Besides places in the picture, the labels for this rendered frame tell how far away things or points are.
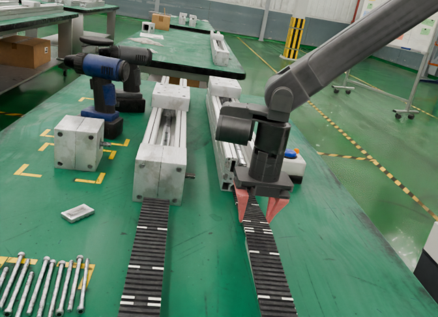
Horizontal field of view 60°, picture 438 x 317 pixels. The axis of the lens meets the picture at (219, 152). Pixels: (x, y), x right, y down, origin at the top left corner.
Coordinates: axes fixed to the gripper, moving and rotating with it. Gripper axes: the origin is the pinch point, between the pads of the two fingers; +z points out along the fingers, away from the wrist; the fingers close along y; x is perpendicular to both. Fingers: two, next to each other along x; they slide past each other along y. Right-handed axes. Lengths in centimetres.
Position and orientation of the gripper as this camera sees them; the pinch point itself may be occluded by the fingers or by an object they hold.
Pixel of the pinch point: (254, 218)
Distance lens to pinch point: 74.4
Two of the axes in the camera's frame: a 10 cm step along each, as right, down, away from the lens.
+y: -9.8, -1.1, -1.3
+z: -1.5, 9.2, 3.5
